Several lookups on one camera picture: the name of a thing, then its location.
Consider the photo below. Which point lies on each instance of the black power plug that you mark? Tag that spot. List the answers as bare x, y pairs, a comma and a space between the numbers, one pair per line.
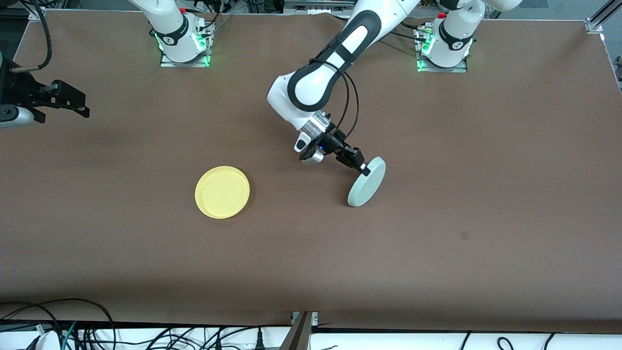
259, 340

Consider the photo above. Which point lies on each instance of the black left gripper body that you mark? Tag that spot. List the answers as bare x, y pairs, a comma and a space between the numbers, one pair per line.
334, 142

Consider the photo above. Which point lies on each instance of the metal corner bracket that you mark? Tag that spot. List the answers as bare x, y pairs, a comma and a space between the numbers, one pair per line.
36, 13
595, 25

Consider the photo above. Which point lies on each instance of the yellow plate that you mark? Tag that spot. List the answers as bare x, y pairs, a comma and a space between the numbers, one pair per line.
222, 192

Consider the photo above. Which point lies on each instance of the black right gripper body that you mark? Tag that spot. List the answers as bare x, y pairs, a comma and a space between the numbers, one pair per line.
19, 92

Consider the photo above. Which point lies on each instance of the pale green plate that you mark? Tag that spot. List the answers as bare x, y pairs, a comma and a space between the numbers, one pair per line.
367, 188

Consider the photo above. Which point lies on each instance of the brown table cover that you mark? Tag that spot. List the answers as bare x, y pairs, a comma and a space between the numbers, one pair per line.
311, 272

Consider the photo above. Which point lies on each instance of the silver metal rail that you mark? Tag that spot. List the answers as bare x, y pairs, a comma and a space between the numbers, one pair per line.
318, 6

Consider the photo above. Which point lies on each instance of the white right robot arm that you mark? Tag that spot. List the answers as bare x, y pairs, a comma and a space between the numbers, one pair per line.
170, 24

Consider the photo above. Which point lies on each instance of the aluminium profile bar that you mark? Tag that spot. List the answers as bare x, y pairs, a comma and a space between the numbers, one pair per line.
299, 333

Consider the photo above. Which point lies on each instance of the white plastic device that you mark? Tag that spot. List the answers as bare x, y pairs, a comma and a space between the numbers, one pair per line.
46, 340

